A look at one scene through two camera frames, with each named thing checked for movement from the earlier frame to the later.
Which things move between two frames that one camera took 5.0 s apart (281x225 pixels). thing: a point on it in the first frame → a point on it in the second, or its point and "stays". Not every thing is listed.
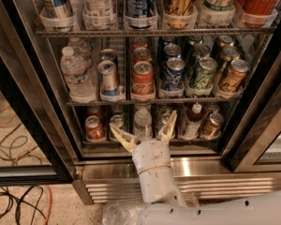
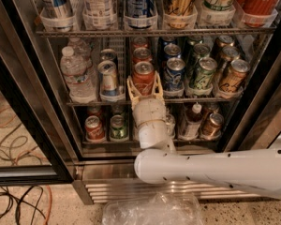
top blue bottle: [140, 7] stays
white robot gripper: [150, 155] → [149, 111]
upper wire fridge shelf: [156, 33] stays
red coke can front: [143, 82] stays
